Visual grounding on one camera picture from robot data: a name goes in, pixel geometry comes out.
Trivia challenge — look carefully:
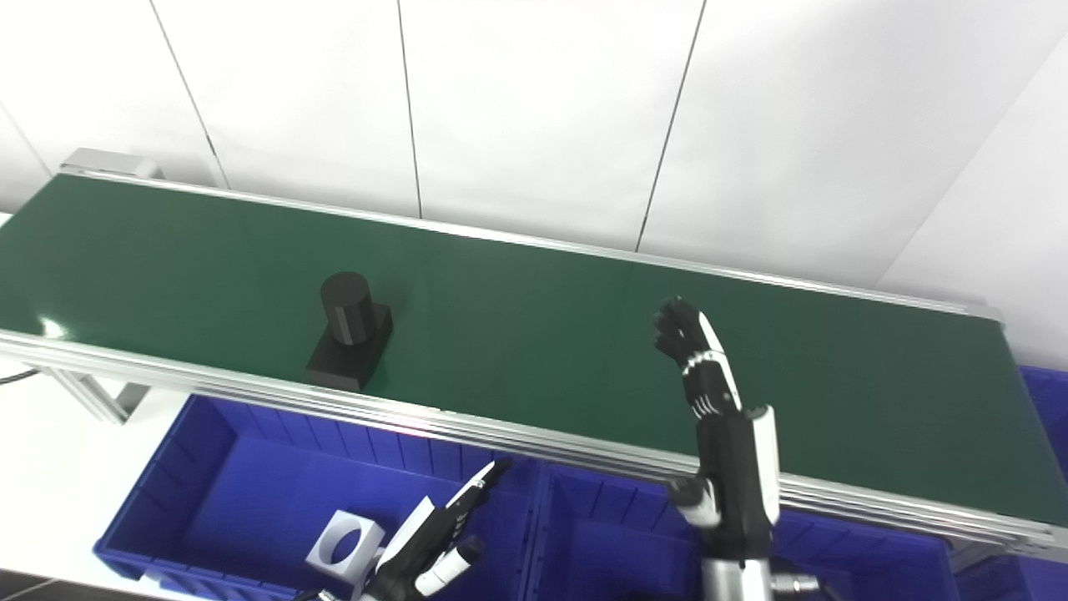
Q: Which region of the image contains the green conveyor belt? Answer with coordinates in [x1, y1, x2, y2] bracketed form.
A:
[0, 163, 1068, 556]
[0, 174, 1068, 527]

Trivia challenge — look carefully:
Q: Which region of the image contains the white block with round hole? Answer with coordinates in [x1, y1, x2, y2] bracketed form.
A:
[305, 509, 387, 583]

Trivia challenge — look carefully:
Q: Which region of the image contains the aluminium conveyor leg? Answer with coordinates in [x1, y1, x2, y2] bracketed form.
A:
[48, 367, 153, 425]

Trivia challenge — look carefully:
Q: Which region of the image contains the black cylinder block part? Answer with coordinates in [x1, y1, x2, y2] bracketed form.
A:
[305, 271, 394, 393]

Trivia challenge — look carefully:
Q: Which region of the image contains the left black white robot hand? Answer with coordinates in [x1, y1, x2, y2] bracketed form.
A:
[360, 457, 511, 601]

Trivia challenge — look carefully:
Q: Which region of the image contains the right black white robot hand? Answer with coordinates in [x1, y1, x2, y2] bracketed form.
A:
[652, 296, 781, 562]

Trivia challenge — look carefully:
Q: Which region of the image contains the grey conveyor motor box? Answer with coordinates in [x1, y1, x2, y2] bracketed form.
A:
[60, 149, 164, 180]

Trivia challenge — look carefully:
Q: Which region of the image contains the blue plastic bin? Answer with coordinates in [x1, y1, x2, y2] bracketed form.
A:
[93, 394, 545, 601]
[955, 366, 1068, 601]
[526, 463, 960, 601]

